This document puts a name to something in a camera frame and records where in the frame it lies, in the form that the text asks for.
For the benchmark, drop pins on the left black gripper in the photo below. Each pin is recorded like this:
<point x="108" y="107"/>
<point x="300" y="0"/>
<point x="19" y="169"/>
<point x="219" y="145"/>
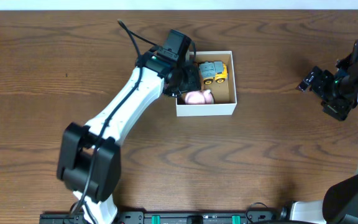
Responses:
<point x="190" y="78"/>

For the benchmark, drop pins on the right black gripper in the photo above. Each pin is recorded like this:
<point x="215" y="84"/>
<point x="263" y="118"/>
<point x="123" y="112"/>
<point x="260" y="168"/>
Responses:
<point x="317" y="81"/>

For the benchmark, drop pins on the pink white pig toy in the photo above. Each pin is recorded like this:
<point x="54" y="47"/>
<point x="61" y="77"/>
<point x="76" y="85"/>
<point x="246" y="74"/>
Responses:
<point x="202" y="97"/>

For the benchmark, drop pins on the yellow grey toy truck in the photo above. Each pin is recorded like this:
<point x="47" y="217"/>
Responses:
<point x="213" y="72"/>

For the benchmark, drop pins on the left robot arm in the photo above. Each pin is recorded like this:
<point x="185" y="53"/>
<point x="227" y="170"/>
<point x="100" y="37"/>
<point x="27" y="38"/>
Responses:
<point x="90" y="157"/>

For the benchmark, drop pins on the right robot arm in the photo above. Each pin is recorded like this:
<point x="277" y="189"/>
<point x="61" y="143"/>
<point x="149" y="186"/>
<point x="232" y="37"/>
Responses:
<point x="340" y="203"/>

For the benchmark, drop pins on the white cardboard box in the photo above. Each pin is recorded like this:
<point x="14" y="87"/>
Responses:
<point x="224" y="94"/>

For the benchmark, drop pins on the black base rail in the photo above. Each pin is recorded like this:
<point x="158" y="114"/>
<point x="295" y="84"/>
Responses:
<point x="165" y="218"/>

